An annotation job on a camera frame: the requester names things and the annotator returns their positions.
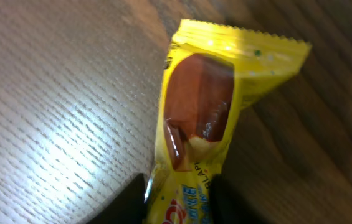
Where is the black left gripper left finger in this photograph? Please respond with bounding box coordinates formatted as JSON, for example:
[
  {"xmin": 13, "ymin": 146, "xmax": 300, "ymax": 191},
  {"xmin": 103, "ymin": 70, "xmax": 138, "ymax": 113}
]
[{"xmin": 87, "ymin": 173, "xmax": 147, "ymax": 224}]

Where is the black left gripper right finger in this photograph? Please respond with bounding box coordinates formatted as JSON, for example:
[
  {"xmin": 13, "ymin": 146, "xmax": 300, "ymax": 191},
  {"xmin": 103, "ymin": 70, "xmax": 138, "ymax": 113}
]
[{"xmin": 209, "ymin": 174, "xmax": 269, "ymax": 224}]

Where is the yellow snack packet with chocolate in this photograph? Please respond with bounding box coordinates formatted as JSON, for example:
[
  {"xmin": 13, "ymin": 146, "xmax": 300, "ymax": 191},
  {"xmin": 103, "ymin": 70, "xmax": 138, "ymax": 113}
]
[{"xmin": 145, "ymin": 19, "xmax": 311, "ymax": 223}]

